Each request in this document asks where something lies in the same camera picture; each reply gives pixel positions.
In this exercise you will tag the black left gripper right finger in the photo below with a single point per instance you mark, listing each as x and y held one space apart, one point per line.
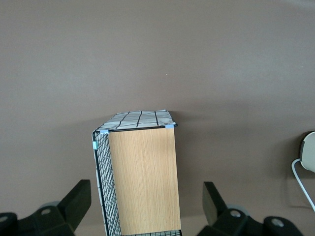
211 204

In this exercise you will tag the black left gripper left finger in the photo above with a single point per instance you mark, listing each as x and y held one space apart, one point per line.
71 204

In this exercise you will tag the brown table cover mat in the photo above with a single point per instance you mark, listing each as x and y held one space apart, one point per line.
157 49

